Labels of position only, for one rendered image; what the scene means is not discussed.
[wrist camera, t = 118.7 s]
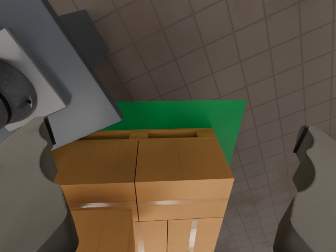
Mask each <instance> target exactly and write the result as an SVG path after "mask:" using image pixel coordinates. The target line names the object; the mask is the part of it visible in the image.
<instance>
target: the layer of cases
mask: <svg viewBox="0 0 336 252"><path fill-rule="evenodd" d="M51 154H52V157H53V159H54V162H55V165H56V167H57V170H58V173H57V175H56V177H55V179H54V182H55V183H57V184H59V185H60V186H61V188H62V190H63V193H64V196H65V198H66V201H67V204H68V206H69V209H70V211H95V210H123V209H132V218H133V228H134V239H135V252H214V251H215V247H216V244H217V240H218V237H219V233H220V230H221V226H222V223H223V219H224V216H225V212H226V209H227V205H228V202H229V198H230V195H231V191H232V188H233V184H234V180H235V178H234V175H233V173H232V171H231V169H230V166H229V164H228V162H227V160H226V157H225V155H224V153H223V151H222V148H221V146H220V144H219V142H218V139H184V140H148V141H139V142H138V141H112V142H76V143H69V144H66V145H64V146H62V147H59V148H57V149H55V150H52V151H51Z"/></svg>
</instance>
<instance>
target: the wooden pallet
mask: <svg viewBox="0 0 336 252"><path fill-rule="evenodd" d="M202 139H218V138H217V136H216V134H215V132H214V129H213V128H183V129H142V130H101V131H97V132H94V133H92V134H90V135H87V136H85V137H83V138H80V139H78V140H76V141H73V142H71V143H94V142H130V141H138V143H139V141H166V140H202Z"/></svg>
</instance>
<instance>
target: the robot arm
mask: <svg viewBox="0 0 336 252"><path fill-rule="evenodd" d="M37 106H38V97H37V93H36V90H35V88H34V87H33V85H32V83H31V82H30V81H29V79H28V78H27V77H26V76H25V75H24V74H23V73H22V72H21V71H19V70H18V69H17V68H15V67H14V66H12V65H10V64H8V63H6V62H4V61H1V60H0V130H1V129H3V128H4V127H5V126H6V125H9V124H13V123H17V122H21V121H23V120H25V119H27V118H28V117H30V116H31V115H32V114H33V113H34V112H35V111H36V109H37ZM54 145H56V141H55V137H54V134H53V130H52V127H51V124H50V121H49V118H48V117H47V116H45V117H42V116H38V117H35V118H33V119H32V120H31V121H29V122H28V123H27V124H26V125H24V126H23V127H22V128H20V129H19V130H18V131H17V132H15V133H14V134H13V135H12V136H10V137H9V138H8V139H6V140H5V141H4V142H3V143H1V144H0V252H76V251H77V249H78V246H79V237H78V233H77V230H76V226H75V222H74V219H73V216H72V213H71V211H70V208H69V205H68V203H67V200H66V197H65V195H64V192H63V190H62V187H61V186H60V185H59V184H57V183H55V182H54V180H55V177H56V176H57V174H58V169H57V167H56V164H55V161H54V158H53V156H52V153H51V150H52V149H53V146H54ZM293 153H295V154H296V156H297V157H298V159H299V162H300V165H299V167H298V169H297V171H296V173H295V175H294V177H293V179H292V180H293V183H294V185H295V187H296V189H297V192H298V193H297V194H296V195H295V197H294V198H293V200H292V202H291V204H290V205H289V207H288V209H287V211H286V213H285V214H284V216H283V218H282V220H281V221H280V223H279V225H278V229H277V233H276V237H275V241H274V245H273V251H274V252H336V141H334V140H333V139H332V138H331V137H329V136H328V135H327V134H326V133H325V132H323V131H322V130H321V129H320V128H318V127H316V126H307V125H304V126H302V127H301V129H300V131H299V133H298V136H297V140H296V144H295V147H294V151H293Z"/></svg>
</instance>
